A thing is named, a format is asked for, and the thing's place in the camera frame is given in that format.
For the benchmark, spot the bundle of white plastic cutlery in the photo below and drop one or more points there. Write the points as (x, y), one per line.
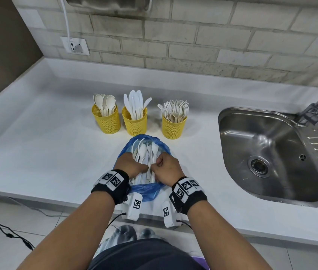
(143, 151)

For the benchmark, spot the metal faucet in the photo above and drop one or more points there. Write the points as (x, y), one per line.
(316, 106)

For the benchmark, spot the black wristband with markers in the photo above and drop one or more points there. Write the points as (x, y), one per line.
(116, 185)
(192, 196)

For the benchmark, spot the white plastic knife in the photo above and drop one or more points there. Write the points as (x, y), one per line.
(147, 102)

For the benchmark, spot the stainless steel wall appliance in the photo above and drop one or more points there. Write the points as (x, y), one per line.
(105, 2)

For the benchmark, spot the stack of white spoons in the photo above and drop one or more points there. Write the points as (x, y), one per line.
(105, 102)

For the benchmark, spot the white wall socket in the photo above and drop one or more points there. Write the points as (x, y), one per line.
(66, 44)

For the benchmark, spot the person's right hand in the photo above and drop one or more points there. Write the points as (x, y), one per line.
(167, 170)

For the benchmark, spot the person's left hand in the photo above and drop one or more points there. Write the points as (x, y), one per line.
(130, 165)

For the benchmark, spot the black right wristband with markers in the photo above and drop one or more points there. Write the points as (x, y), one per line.
(192, 196)

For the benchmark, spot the purple plastic stool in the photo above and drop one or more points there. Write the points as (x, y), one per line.
(201, 262)

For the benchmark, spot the stack of white knives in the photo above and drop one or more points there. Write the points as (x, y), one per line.
(133, 102)

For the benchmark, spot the black left wristband with markers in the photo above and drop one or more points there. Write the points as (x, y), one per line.
(116, 185)

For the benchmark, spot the person's right forearm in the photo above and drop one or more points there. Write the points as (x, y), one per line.
(226, 239)

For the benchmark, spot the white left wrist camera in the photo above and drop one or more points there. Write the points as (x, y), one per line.
(133, 206)

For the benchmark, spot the stainless steel sink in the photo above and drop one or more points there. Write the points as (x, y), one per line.
(274, 154)

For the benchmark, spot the person's dark shorts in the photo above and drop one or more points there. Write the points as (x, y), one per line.
(147, 257)

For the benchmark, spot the grey shoe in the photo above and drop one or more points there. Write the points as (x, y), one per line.
(147, 233)
(125, 233)

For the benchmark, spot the stack of white forks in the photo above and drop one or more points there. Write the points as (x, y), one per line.
(175, 109)

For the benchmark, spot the person's left forearm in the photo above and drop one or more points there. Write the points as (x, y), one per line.
(69, 233)

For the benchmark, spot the blue plastic bag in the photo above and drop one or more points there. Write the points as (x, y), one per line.
(150, 194)

